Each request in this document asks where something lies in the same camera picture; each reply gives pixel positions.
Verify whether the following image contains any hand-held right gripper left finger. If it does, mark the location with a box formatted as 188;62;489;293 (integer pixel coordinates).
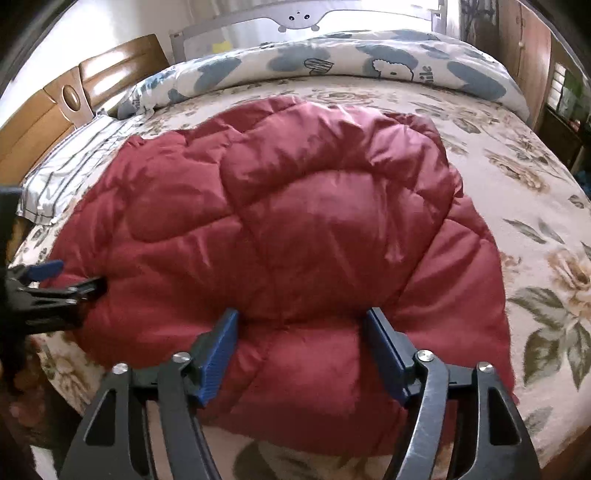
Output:
60;308;240;480

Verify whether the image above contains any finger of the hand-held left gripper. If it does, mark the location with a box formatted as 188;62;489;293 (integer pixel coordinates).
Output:
20;259;65;283
19;276;109;332

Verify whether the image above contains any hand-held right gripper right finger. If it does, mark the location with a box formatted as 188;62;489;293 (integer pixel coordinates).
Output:
365;308;544;480

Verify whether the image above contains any red quilted down jacket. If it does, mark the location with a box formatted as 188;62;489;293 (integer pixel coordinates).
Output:
48;96;519;428

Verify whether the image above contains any striped white pillow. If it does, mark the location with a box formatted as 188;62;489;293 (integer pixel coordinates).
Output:
17;114;139;224

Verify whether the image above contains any wooden headboard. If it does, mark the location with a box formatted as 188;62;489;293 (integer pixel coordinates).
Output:
0;33;171;147

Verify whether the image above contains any floral beige blanket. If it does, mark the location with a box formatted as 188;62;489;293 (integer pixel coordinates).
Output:
9;74;591;480

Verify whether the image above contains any blue and white printed duvet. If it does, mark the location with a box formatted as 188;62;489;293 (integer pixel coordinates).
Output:
113;28;532;121

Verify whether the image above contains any dark cluttered shelf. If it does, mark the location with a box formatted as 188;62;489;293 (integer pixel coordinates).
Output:
534;55;591;174

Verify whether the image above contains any wooden wardrobe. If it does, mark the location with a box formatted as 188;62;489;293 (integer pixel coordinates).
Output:
496;0;555;132

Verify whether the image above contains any grey bed guard rail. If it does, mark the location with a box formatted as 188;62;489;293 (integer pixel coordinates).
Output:
169;0;448;52

